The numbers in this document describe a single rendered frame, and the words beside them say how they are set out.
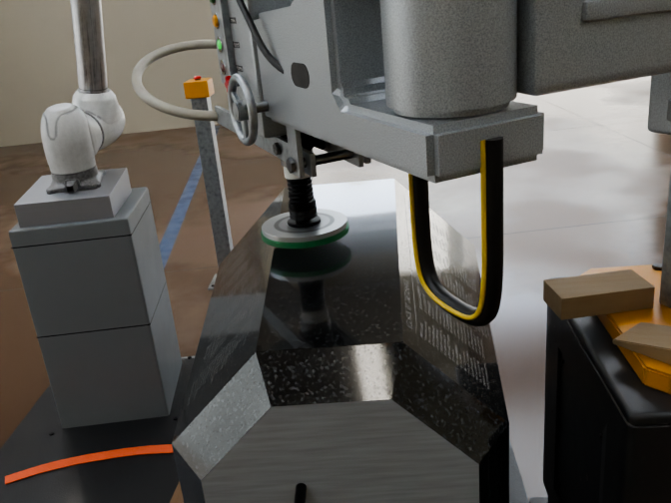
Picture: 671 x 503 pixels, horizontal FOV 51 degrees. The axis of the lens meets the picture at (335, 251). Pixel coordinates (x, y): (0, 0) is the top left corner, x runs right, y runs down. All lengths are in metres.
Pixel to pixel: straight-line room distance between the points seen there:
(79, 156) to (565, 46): 1.84
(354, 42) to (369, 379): 0.57
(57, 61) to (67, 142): 6.20
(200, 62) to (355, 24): 7.24
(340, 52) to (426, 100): 0.25
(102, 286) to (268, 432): 1.39
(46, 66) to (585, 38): 7.97
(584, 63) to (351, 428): 0.70
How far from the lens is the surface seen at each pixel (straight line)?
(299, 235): 1.66
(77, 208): 2.49
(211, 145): 3.58
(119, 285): 2.54
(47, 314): 2.65
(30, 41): 8.78
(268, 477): 1.33
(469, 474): 1.33
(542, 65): 1.05
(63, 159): 2.55
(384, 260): 1.61
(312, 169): 1.45
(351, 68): 1.20
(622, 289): 1.57
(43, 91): 8.81
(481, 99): 0.99
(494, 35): 0.99
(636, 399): 1.38
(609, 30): 1.12
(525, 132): 1.04
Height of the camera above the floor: 1.49
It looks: 21 degrees down
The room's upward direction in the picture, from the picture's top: 6 degrees counter-clockwise
